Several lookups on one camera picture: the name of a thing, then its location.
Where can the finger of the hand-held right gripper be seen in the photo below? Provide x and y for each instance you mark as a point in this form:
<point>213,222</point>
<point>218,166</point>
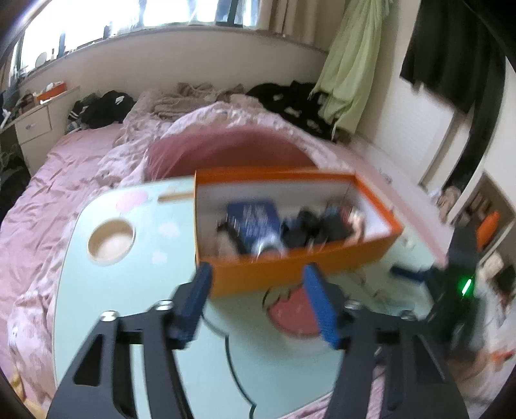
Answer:
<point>411,274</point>

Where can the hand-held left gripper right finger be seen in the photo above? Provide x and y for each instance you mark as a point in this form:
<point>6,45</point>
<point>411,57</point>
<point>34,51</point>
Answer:
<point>318,306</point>

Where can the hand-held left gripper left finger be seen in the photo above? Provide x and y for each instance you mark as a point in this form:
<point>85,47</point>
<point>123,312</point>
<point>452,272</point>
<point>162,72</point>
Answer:
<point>196,300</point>

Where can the orange cardboard box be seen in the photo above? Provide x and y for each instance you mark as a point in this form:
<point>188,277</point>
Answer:
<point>262,274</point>

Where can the brown patterned item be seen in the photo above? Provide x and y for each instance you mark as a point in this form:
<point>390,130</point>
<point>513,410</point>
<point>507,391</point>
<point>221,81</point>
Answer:
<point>356,223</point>

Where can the black item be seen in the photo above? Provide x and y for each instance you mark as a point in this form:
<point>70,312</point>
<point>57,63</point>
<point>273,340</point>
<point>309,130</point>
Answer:
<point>314,229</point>

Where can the blue box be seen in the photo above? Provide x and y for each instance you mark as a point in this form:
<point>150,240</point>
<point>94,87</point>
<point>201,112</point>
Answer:
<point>254,221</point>

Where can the green cartoon desktop table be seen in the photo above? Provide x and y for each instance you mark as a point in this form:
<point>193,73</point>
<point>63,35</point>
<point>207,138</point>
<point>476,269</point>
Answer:
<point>141,282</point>

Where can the orange bottle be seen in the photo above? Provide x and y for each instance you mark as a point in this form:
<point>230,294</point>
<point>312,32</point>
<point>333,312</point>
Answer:
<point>487,229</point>

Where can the beige cloth heap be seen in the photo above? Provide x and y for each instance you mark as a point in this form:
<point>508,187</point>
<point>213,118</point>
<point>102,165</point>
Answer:
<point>449,201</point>

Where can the white shelf unit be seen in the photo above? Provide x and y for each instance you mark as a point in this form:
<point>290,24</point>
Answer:
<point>463,199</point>

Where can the white louvered door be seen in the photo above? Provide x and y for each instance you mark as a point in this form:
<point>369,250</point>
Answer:
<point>419,133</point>

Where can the dark pink cushion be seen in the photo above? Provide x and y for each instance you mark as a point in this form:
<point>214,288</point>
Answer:
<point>225,149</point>

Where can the beige clothes pile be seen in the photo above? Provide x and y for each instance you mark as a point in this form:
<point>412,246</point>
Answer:
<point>189,94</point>

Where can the green hanging cloth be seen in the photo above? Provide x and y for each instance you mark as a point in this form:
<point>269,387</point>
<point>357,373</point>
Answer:
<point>350,72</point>

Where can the black striped clothes pile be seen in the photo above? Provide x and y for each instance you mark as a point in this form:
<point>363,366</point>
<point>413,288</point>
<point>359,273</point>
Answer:
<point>105,106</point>

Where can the black hanging garment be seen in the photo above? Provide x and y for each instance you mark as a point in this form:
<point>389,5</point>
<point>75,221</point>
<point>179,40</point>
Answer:
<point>451,52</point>

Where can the white drawer cabinet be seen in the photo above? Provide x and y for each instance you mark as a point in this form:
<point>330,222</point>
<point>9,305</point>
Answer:
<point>36,125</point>

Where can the small orange box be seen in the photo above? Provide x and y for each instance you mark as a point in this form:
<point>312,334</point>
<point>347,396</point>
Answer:
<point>54,92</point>

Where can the beige curtain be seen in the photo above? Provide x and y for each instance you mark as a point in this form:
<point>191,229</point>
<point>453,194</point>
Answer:
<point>290,16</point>

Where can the window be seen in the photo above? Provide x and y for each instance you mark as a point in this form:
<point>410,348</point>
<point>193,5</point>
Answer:
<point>161,16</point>

